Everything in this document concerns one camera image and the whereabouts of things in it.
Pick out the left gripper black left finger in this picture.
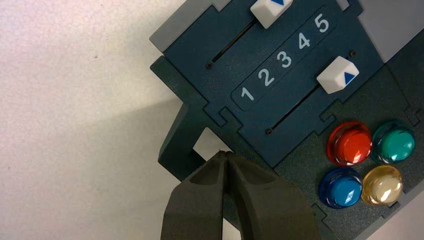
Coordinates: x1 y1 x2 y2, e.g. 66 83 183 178
160 150 229 240

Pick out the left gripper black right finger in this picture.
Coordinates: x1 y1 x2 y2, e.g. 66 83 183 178
226 152 322 240

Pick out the blue dome push button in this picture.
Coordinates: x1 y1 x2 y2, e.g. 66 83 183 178
318 167 364 210

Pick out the red dome push button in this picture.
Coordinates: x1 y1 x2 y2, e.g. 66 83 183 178
326 120 373 167

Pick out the yellow dome push button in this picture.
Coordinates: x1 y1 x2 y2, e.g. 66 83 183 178
361 165 404 206

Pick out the green dome push button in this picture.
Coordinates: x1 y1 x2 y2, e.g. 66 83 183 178
371 120 416 165

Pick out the white slider knob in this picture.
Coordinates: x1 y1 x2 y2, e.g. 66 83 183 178
250 0 294 30
316 55 360 95

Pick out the dark blue grey control box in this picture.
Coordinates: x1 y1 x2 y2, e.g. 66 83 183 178
149 0 424 240

